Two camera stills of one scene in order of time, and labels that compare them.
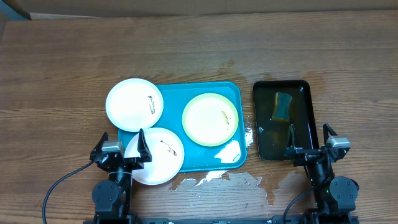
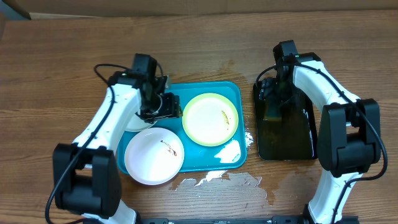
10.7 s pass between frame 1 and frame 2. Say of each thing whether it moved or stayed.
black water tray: stayed
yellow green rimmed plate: stayed
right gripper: moved
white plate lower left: stayed
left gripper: moved
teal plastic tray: stayed
